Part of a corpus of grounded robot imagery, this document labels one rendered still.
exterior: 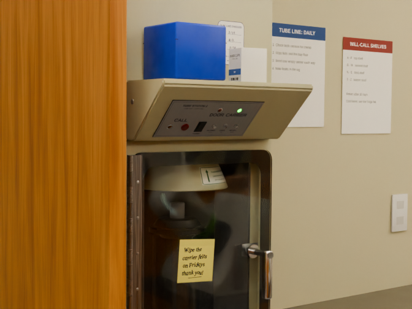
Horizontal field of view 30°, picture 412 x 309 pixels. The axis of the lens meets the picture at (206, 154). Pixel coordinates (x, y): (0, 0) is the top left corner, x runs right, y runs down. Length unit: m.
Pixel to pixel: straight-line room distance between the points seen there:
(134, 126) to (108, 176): 0.12
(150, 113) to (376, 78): 1.21
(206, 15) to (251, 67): 0.13
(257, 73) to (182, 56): 0.18
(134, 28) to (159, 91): 0.15
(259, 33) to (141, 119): 0.33
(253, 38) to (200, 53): 0.23
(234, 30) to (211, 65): 0.18
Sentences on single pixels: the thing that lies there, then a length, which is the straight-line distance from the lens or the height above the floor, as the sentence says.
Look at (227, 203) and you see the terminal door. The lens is 1.40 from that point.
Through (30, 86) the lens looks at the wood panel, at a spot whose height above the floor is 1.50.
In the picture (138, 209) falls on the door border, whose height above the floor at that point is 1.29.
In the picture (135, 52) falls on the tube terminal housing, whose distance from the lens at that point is 1.30.
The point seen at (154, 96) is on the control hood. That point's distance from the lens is 1.21.
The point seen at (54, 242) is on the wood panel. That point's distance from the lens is 1.36.
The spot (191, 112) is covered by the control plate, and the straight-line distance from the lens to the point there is 1.27.
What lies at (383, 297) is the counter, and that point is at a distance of 2.28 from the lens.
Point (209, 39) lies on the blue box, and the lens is 1.26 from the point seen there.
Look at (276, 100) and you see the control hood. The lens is 1.36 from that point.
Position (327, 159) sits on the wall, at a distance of 2.19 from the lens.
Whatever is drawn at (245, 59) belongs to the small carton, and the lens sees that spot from 1.34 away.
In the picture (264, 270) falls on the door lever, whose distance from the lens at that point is 1.42.
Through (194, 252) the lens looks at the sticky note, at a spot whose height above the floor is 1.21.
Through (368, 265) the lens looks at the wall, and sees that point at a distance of 2.36.
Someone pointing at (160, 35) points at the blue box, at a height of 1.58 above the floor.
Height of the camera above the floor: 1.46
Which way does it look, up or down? 3 degrees down
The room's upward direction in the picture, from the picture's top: straight up
